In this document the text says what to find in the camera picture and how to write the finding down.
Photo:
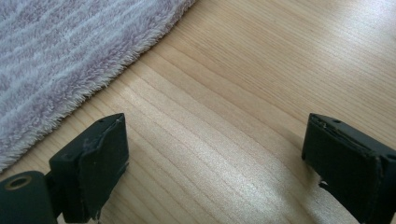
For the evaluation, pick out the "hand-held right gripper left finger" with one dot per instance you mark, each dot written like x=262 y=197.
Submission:
x=93 y=168

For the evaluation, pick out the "purple striped fluffy towel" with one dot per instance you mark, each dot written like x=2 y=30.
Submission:
x=62 y=62

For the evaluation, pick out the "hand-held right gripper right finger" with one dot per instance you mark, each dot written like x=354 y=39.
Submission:
x=351 y=168

